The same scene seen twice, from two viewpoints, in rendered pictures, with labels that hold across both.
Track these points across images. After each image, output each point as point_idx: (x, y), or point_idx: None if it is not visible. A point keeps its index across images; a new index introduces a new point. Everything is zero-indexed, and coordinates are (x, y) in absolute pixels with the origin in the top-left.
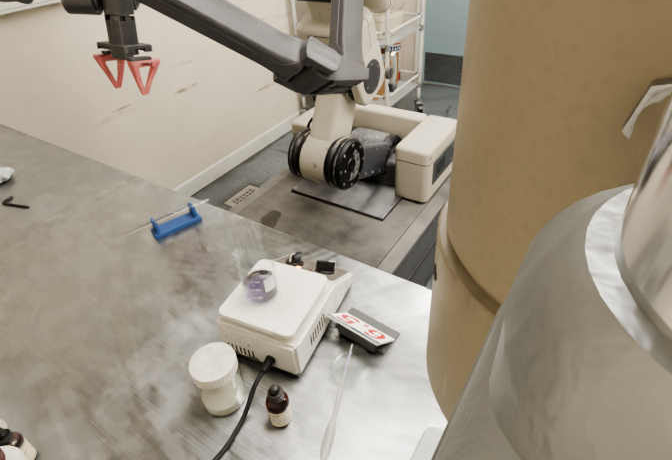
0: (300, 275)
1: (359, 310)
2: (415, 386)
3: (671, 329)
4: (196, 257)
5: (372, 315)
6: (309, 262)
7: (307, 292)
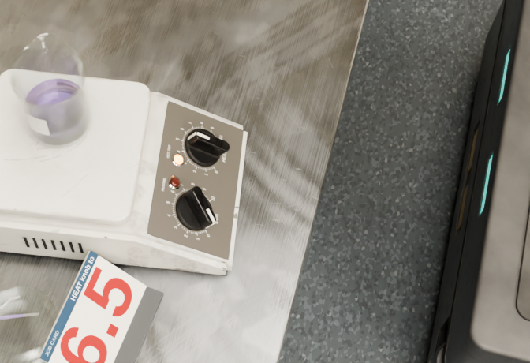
0: (119, 170)
1: (161, 309)
2: None
3: None
4: None
5: (154, 337)
6: (228, 175)
7: (76, 196)
